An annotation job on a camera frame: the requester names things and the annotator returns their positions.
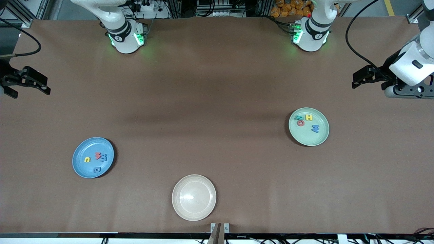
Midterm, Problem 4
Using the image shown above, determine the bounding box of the blue plate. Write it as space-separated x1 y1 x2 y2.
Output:
72 137 115 179

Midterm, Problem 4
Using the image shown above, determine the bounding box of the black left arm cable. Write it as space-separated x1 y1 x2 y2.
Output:
345 0 383 72

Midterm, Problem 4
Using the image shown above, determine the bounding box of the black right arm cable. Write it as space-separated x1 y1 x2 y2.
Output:
0 17 42 57

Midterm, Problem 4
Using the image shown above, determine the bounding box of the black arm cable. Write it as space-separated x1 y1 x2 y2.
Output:
0 17 42 57
345 0 383 72

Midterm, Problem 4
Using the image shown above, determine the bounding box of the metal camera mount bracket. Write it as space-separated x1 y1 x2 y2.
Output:
207 223 230 244

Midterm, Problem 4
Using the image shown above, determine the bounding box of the aluminium frame profile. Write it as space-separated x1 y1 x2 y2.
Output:
0 0 46 28
407 0 434 24

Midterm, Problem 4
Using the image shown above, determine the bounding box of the beige plate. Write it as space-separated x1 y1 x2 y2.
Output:
172 174 217 222

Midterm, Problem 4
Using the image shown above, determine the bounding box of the green plate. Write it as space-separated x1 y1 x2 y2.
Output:
288 107 330 147

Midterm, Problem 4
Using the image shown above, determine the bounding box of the bag of orange fruit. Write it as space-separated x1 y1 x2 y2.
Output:
271 0 314 18

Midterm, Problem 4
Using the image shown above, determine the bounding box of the white power strip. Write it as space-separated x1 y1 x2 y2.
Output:
131 2 160 12

